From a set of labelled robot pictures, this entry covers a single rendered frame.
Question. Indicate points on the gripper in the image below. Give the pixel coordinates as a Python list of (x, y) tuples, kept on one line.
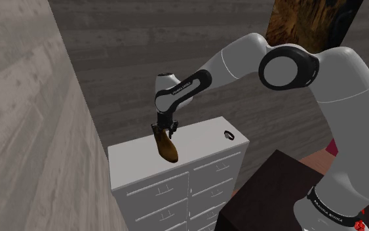
[(164, 120)]

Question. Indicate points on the brown boot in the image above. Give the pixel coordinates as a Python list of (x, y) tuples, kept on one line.
[(166, 147)]

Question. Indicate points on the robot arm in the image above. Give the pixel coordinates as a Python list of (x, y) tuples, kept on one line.
[(340, 83)]

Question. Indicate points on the white chest of drawers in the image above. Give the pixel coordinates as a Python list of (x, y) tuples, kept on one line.
[(200, 145)]

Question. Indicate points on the brown wall picture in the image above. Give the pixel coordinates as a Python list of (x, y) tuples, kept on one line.
[(302, 22)]

